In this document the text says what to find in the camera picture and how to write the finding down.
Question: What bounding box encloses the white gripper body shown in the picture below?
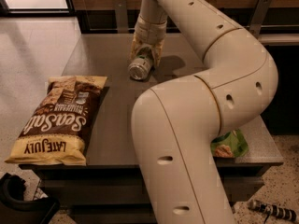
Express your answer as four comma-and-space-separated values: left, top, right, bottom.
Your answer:
135, 16, 166, 47

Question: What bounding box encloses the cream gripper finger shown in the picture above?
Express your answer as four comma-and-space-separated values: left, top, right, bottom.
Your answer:
130, 33, 143, 61
151, 41, 164, 67

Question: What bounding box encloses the green silver 7up can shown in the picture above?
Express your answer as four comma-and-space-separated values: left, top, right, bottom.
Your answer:
128, 55, 153, 80

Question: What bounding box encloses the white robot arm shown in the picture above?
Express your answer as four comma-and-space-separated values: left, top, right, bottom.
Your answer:
131, 0, 278, 224

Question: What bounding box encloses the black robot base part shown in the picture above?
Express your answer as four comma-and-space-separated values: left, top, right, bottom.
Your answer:
0, 173, 60, 224

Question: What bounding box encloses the green dang snack bag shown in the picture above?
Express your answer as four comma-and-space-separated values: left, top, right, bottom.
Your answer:
210, 129, 249, 158

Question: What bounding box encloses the brown yellow chips bag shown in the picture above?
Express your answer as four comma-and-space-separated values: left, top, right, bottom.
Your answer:
6, 76, 107, 165

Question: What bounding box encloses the grey table drawer unit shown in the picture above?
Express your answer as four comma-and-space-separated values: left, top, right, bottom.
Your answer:
18, 32, 284, 224

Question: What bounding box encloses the black white striped tool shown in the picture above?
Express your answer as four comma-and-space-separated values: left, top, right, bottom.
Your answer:
248, 199, 299, 224

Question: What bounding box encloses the left metal wall bracket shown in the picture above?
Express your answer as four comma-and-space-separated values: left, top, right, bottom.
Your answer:
113, 0, 129, 34

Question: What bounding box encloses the metal wall bracket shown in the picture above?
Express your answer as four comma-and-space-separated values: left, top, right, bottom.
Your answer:
113, 0, 129, 34
249, 0, 272, 38

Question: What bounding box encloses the right metal wall bracket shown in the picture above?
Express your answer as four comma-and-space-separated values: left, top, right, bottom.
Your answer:
249, 0, 272, 38

